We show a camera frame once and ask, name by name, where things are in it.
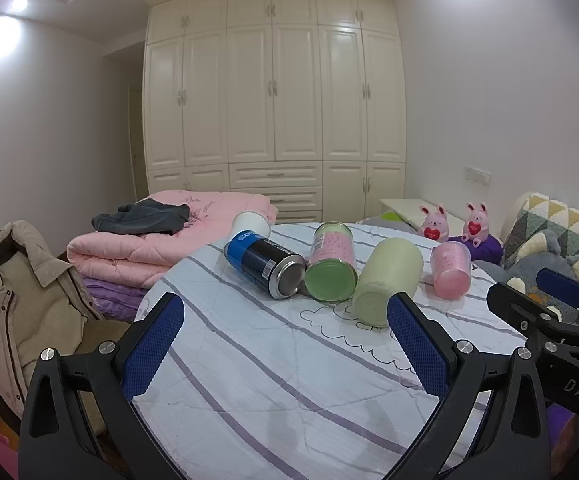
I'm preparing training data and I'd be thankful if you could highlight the patterned triangle pillow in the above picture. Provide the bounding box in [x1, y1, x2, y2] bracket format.
[501, 192, 579, 267]

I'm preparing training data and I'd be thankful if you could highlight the door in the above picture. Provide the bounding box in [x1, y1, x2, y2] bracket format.
[128, 87, 148, 202]

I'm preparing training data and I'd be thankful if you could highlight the beige jacket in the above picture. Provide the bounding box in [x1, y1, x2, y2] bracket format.
[0, 219, 106, 419]

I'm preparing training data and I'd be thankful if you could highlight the pale green cup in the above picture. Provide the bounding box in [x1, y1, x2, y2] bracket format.
[351, 237, 425, 328]

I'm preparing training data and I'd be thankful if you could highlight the pink plush rabbit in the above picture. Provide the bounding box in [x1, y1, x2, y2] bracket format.
[417, 203, 451, 240]
[461, 201, 491, 246]

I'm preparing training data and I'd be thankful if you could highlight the green cup with pink label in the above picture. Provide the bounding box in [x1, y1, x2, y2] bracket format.
[304, 221, 359, 303]

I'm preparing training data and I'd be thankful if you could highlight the folded purple blanket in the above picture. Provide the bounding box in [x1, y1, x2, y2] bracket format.
[81, 272, 159, 322]

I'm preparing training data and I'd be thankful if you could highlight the purple cushion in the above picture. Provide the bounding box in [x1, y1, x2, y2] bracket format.
[447, 232, 505, 262]

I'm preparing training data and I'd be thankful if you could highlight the cream wardrobe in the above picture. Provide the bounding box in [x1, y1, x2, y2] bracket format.
[142, 0, 408, 225]

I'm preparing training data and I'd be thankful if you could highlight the white paper cup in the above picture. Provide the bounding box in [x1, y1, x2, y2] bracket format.
[231, 211, 273, 241]

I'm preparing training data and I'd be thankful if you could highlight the striped bed sheet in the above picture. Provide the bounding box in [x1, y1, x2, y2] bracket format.
[133, 221, 531, 480]

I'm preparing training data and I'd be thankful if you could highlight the blue and black cup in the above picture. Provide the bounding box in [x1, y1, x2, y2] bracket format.
[224, 231, 307, 301]

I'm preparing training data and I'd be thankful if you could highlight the grey plush toy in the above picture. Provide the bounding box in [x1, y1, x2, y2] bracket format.
[501, 230, 579, 332]

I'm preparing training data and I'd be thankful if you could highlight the grey garment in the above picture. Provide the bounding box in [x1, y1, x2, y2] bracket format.
[91, 198, 191, 236]

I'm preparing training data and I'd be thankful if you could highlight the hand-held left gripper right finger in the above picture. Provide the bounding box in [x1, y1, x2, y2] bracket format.
[383, 291, 553, 480]

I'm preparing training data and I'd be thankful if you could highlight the folded pink quilt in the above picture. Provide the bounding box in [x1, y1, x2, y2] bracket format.
[66, 189, 279, 289]

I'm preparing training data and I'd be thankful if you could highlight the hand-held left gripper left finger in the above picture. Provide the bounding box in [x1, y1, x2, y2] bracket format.
[18, 291, 191, 480]

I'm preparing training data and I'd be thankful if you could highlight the purple cloth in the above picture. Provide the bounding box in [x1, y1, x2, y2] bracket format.
[544, 399, 579, 471]

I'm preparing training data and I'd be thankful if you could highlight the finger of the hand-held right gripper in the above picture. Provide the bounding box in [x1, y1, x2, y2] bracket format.
[486, 282, 573, 343]
[536, 267, 579, 332]

